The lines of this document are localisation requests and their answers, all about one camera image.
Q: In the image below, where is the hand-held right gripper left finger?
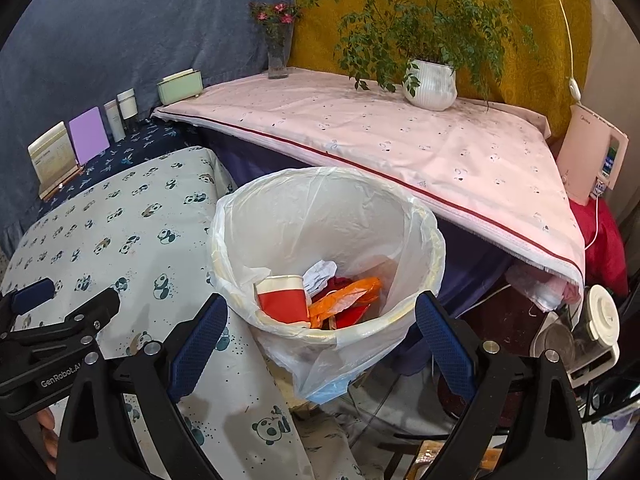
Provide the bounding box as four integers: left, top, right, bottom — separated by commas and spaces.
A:
57, 292, 230, 480

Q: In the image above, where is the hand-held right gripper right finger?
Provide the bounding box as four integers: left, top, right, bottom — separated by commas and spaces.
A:
415, 291, 588, 480

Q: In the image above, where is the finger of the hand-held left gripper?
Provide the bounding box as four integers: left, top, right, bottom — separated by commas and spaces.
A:
0, 278, 57, 332
0, 287, 122, 356

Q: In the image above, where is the red paper sheet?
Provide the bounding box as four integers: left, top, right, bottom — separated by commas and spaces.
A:
320, 276, 373, 332

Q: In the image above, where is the red and white paper cup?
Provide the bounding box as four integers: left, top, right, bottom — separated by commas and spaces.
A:
255, 274, 312, 325

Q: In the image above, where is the orange plastic bag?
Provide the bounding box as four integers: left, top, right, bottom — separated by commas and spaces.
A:
307, 277, 383, 328

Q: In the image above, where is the white paper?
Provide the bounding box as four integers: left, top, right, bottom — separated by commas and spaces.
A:
302, 259, 338, 293

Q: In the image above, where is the trash bin with white liner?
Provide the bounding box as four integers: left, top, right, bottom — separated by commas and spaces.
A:
210, 166, 447, 403

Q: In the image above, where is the person's left hand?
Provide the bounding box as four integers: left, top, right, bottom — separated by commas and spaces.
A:
39, 407, 62, 461

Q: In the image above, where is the dark purple cloth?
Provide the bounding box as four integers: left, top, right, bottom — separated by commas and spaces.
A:
200, 127, 516, 376

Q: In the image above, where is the panda print tablecloth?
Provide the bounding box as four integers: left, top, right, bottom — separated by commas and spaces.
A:
0, 146, 371, 480

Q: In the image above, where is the pale pink plastic bag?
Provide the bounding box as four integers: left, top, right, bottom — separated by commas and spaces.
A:
505, 262, 581, 311

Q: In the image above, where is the desk calendar on wooden stand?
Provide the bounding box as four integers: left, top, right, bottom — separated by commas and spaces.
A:
27, 121, 83, 202

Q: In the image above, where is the glass kettle with white lid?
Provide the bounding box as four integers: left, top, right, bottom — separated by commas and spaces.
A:
540, 285, 621, 376

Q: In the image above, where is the purple notebook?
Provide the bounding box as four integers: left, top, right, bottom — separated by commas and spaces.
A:
69, 106, 110, 165

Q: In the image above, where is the navy printed cloth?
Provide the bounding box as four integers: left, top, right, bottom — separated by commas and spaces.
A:
37, 119, 201, 208

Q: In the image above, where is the tall white bottle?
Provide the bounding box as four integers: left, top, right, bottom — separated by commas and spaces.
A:
104, 100, 126, 143

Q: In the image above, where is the red cloth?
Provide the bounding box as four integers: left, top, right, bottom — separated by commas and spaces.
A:
570, 195, 628, 296

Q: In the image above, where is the pink cloth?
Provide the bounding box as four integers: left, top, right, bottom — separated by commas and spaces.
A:
151, 67, 586, 288

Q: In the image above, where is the white jar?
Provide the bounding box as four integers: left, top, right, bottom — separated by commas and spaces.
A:
116, 88, 140, 133

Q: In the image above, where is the green tissue box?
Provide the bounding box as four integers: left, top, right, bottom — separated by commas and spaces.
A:
157, 67, 203, 106

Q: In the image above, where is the pink appliance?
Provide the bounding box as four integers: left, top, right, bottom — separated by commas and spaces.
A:
555, 104, 630, 206

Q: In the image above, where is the white ribbed plant pot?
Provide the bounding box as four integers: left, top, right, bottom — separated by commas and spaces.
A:
402, 59, 458, 112

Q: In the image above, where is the blue-grey cloth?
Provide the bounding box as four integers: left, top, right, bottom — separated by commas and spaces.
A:
0, 0, 296, 256

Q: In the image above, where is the glass vase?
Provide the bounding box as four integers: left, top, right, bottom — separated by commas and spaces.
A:
267, 25, 291, 80

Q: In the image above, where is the yellow cloth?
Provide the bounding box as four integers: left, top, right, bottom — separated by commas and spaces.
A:
290, 0, 593, 126

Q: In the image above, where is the green leafy plant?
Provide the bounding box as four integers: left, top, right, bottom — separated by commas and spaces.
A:
300, 0, 538, 107

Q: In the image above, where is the white cable with switch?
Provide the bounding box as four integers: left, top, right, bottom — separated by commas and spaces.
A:
545, 0, 583, 103

